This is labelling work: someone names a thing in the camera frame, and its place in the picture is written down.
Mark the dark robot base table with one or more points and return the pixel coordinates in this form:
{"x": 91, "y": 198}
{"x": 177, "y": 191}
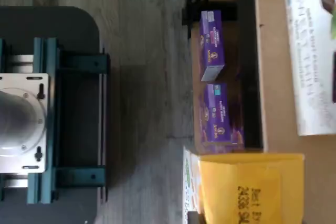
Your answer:
{"x": 65, "y": 24}

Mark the black metal shelf rack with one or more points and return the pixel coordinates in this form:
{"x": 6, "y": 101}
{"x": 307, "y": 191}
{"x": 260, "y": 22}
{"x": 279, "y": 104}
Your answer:
{"x": 249, "y": 51}

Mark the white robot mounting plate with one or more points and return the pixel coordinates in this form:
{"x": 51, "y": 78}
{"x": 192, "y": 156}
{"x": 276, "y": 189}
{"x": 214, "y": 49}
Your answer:
{"x": 26, "y": 82}

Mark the yellow cracker box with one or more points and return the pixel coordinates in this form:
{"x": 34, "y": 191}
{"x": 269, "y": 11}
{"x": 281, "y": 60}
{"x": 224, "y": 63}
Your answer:
{"x": 249, "y": 182}

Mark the wooden shelf board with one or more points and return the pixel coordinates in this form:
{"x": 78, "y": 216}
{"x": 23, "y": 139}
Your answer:
{"x": 275, "y": 77}
{"x": 195, "y": 90}

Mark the purple snack box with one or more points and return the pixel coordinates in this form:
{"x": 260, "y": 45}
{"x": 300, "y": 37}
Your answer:
{"x": 216, "y": 113}
{"x": 211, "y": 45}

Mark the white box with dark thins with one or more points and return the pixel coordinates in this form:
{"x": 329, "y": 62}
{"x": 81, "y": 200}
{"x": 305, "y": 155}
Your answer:
{"x": 307, "y": 64}

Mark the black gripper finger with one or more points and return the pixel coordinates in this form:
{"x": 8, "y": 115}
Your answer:
{"x": 194, "y": 218}

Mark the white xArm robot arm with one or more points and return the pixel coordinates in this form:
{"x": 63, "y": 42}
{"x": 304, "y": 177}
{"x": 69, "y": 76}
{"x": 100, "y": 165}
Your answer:
{"x": 15, "y": 121}

